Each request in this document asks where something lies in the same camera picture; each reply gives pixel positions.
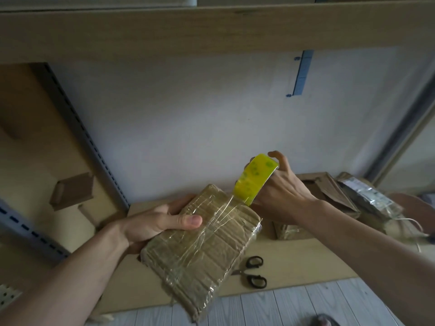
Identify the grey perforated shelf upright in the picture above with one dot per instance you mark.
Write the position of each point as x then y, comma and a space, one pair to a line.
78, 128

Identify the wooden shelf board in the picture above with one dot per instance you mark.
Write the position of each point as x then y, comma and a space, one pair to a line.
217, 30

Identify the person's left forearm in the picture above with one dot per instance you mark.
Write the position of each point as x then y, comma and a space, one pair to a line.
57, 281

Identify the cardboard parcel with white label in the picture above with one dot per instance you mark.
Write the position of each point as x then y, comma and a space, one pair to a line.
370, 196

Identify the grey slotted shelf rail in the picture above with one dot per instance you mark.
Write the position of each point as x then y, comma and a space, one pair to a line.
30, 230

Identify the person's right fingers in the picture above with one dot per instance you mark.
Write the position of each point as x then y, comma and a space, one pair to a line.
280, 161

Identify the tape-wrapped cardboard parcel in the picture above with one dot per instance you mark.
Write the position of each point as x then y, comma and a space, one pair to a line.
200, 251

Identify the person's left hand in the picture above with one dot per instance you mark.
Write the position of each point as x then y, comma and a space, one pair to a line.
146, 224

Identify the small brown cardboard box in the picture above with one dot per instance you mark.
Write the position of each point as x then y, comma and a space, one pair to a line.
73, 191

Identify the yellow packing tape roll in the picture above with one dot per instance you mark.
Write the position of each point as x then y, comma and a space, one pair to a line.
253, 179

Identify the person's right hand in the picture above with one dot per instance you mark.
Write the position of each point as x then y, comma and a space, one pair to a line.
283, 196

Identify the blue metal bracket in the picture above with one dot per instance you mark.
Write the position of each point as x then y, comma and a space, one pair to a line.
302, 72

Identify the person's left thumb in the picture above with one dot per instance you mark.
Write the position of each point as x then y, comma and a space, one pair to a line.
187, 221

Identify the brown cardboard envelope parcel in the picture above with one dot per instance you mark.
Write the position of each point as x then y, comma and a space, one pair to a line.
334, 193

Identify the flat cardboard sheet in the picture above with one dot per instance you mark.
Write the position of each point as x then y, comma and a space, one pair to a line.
306, 261

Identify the person's right forearm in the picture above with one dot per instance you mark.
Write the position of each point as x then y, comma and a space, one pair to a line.
370, 254

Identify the folded cardboard piece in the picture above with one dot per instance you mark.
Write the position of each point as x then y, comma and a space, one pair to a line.
98, 215

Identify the person's slipper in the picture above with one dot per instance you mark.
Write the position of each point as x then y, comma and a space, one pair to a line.
323, 320

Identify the white pegboard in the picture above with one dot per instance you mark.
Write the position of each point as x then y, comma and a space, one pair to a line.
8, 297

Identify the grey door frame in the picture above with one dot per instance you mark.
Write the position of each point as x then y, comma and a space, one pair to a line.
401, 132

